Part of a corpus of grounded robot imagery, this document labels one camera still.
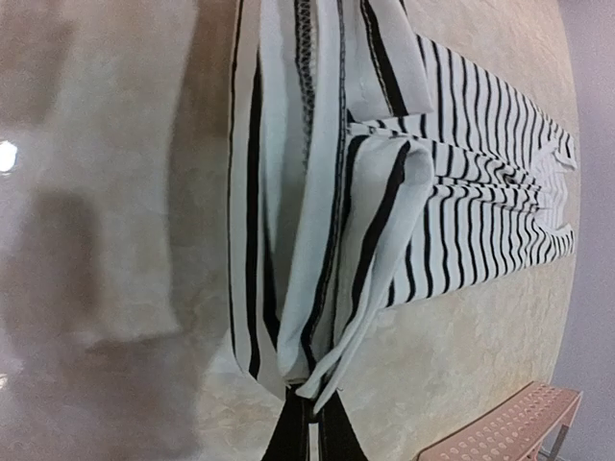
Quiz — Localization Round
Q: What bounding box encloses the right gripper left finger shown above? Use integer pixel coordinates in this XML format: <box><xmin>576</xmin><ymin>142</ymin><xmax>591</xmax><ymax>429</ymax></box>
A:
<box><xmin>261</xmin><ymin>386</ymin><xmax>312</xmax><ymax>461</ymax></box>

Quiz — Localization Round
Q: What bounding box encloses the black white striped garment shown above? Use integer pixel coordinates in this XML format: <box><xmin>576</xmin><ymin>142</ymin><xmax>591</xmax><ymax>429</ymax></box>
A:
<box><xmin>227</xmin><ymin>1</ymin><xmax>576</xmax><ymax>410</ymax></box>

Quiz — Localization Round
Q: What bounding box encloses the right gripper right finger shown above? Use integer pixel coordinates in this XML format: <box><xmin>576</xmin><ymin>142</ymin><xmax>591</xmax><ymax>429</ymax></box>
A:
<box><xmin>316</xmin><ymin>392</ymin><xmax>368</xmax><ymax>461</ymax></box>

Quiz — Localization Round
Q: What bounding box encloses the pink plastic basket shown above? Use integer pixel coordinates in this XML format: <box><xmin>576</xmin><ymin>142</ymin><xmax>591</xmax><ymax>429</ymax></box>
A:
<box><xmin>417</xmin><ymin>381</ymin><xmax>582</xmax><ymax>461</ymax></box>

